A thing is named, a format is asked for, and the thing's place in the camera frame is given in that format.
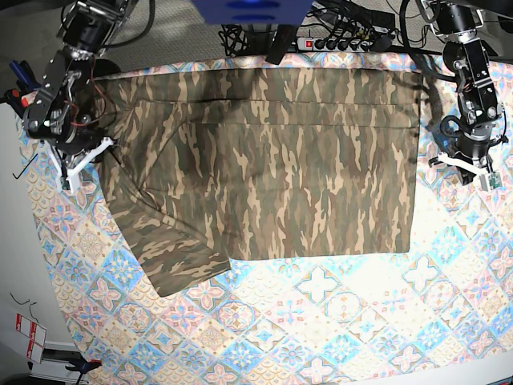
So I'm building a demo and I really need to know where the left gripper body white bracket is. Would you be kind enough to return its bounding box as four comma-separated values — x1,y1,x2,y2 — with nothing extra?
428,130,508,190

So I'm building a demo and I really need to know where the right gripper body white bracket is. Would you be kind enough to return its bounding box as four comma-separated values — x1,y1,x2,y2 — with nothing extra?
39,137,115,193

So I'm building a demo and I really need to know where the camouflage T-shirt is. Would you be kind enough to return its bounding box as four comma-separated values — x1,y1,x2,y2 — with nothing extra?
99,68,423,297

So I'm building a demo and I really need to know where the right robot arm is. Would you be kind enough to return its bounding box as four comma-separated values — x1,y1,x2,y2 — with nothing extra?
22,1,505,193

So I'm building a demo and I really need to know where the black hex key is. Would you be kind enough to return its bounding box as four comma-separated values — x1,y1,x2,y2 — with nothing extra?
12,152,38,180

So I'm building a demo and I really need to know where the blue clamp upper left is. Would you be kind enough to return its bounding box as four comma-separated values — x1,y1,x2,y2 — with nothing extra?
9,60,41,92

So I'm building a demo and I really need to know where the blue clamp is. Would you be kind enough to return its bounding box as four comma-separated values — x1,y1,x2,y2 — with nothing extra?
65,359,102,375
9,60,41,92

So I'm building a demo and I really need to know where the red black clamp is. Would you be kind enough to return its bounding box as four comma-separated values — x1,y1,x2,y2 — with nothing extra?
4,88,29,118

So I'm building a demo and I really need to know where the patterned tile tablecloth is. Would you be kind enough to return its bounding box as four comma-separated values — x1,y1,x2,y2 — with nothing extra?
15,52,513,385

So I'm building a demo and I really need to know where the red white label tag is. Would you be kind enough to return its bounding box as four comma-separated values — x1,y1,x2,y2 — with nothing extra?
15,313,46,364

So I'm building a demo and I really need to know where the white power strip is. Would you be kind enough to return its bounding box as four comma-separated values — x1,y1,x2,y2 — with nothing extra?
296,37,371,52

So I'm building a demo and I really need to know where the blue clamp lower left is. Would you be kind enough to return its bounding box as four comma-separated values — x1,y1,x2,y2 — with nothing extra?
65,359,102,375

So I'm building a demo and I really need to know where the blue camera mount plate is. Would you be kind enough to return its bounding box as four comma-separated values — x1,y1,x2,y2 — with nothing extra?
192,0,313,25

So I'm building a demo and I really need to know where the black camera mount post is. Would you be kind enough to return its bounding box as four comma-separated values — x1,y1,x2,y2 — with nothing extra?
265,24,298,65

